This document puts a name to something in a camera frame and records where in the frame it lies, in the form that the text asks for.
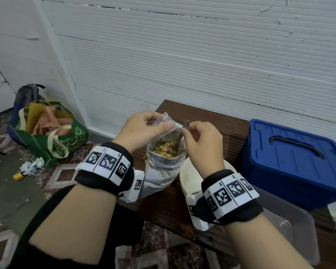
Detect metal spoon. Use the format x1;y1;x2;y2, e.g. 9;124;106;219
175;119;190;146

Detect person's right forearm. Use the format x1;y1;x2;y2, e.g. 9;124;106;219
225;214;315;269

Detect person's left hand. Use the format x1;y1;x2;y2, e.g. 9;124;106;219
112;110;175;154

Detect person's left forearm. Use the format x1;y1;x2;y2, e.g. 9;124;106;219
29;182;121;265

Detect black wristband with marker tags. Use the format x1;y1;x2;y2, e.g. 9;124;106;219
74;142;145;204
186;169;264;232

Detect clear plastic bag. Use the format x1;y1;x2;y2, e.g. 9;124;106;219
141;112;190;200

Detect yellow dried seeds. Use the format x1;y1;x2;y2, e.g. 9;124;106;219
151;140;179;159

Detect grey backpack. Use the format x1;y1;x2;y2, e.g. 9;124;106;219
9;83;46;127

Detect mustard cloth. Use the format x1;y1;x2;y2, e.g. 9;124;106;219
25;103;47;133

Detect clear plastic container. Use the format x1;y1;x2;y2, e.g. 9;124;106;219
252;186;321;266

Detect blue plastic storage box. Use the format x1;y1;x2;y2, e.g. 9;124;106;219
241;119;336;211

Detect crumpled white paper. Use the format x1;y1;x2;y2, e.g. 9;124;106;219
19;157;45;176

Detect person's right hand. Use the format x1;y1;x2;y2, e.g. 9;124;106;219
181;121;226;178

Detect white bowl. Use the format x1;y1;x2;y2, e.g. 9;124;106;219
179;157;236;200

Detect pink cloth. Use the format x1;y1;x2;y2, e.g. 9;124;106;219
33;106;74;135

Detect green tote bag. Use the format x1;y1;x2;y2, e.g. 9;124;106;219
8;100;91;169

